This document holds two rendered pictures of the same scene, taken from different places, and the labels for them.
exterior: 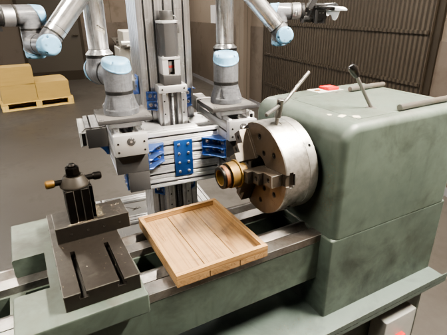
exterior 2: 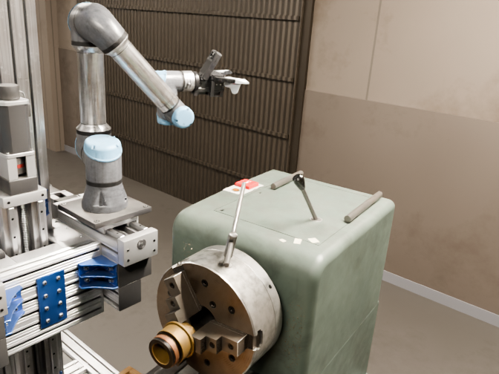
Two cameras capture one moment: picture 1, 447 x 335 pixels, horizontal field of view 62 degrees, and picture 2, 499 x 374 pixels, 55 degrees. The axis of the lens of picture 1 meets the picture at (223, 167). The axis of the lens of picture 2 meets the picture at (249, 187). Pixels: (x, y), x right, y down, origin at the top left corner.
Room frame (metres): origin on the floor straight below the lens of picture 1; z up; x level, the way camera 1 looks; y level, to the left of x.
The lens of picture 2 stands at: (0.23, 0.29, 1.80)
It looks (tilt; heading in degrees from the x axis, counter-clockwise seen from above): 19 degrees down; 331
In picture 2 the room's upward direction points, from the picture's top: 4 degrees clockwise
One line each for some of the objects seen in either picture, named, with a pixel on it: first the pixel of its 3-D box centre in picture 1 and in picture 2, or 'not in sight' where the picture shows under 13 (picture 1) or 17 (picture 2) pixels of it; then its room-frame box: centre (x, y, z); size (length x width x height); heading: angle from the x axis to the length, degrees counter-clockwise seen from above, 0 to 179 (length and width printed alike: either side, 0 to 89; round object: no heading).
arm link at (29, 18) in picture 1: (28, 16); not in sight; (1.52, 0.72, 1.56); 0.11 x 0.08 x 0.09; 133
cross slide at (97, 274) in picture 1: (88, 247); not in sight; (0.90, 0.39, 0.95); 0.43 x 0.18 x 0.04; 28
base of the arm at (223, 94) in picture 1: (225, 90); (104, 191); (1.79, -0.02, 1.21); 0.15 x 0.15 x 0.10
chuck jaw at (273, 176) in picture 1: (267, 177); (225, 339); (1.07, -0.14, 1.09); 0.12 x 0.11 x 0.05; 28
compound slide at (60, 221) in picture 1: (91, 220); not in sight; (0.97, 0.40, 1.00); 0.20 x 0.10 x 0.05; 118
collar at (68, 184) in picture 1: (73, 179); not in sight; (0.96, 0.42, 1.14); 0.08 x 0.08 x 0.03
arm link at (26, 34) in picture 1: (35, 43); not in sight; (1.51, 0.71, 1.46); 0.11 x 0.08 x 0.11; 43
